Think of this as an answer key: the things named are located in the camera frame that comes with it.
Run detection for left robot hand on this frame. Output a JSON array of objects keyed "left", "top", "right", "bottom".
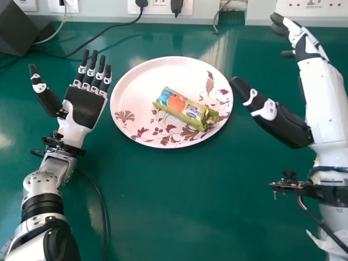
[{"left": 28, "top": 48, "right": 114, "bottom": 158}]

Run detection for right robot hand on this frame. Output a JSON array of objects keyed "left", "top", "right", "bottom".
[{"left": 229, "top": 12, "right": 348, "bottom": 207}]

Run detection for yellow-green biscuit packet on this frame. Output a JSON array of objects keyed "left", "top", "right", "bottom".
[{"left": 151, "top": 86, "right": 220, "bottom": 133}]

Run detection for plate with brown leaf pattern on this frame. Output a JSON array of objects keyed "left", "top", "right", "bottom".
[{"left": 109, "top": 55, "right": 235, "bottom": 149}]

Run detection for white socket strip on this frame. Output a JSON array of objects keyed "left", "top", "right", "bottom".
[
  {"left": 276, "top": 0, "right": 348, "bottom": 10},
  {"left": 11, "top": 0, "right": 39, "bottom": 13},
  {"left": 127, "top": 0, "right": 194, "bottom": 16},
  {"left": 47, "top": 0, "right": 80, "bottom": 14}
]

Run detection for black box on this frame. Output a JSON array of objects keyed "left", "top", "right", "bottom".
[{"left": 0, "top": 0, "right": 55, "bottom": 57}]

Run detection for black charger adapter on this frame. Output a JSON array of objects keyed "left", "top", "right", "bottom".
[{"left": 170, "top": 0, "right": 185, "bottom": 18}]

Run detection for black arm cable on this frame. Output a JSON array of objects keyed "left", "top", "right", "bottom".
[
  {"left": 71, "top": 167, "right": 113, "bottom": 261},
  {"left": 297, "top": 195, "right": 346, "bottom": 261}
]

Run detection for white wall trunking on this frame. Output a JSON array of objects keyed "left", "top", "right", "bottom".
[{"left": 27, "top": 0, "right": 348, "bottom": 28}]

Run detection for white cable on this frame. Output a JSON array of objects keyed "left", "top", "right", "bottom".
[{"left": 33, "top": 0, "right": 69, "bottom": 45}]

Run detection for black plug with cable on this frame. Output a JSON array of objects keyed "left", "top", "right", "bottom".
[{"left": 34, "top": 0, "right": 150, "bottom": 59}]

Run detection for grey corrugated hose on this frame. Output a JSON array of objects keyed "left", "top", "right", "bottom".
[{"left": 213, "top": 0, "right": 248, "bottom": 35}]

